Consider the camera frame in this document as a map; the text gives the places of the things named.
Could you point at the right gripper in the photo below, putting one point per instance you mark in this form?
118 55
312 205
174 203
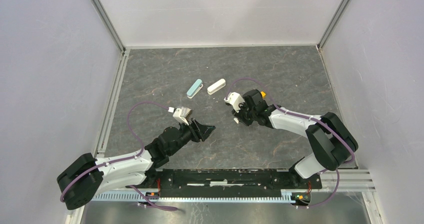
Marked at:
239 115

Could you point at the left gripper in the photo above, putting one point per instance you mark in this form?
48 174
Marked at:
195 128

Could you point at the white stapler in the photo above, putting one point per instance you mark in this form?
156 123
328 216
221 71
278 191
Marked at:
216 86

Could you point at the light blue stapler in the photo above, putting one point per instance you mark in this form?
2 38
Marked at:
195 88

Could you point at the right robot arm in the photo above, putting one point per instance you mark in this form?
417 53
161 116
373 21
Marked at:
331 142

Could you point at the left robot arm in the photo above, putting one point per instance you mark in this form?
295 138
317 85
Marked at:
88 176

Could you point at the yellow cube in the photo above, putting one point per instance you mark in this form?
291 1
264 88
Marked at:
263 94

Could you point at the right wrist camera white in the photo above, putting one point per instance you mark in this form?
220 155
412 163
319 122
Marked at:
235 100

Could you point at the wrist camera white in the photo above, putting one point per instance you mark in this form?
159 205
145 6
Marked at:
235 100
181 114

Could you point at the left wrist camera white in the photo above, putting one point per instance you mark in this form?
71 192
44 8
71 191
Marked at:
181 114

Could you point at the white cable tray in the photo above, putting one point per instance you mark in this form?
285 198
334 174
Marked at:
155 196

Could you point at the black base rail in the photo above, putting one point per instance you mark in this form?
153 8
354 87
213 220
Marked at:
228 183

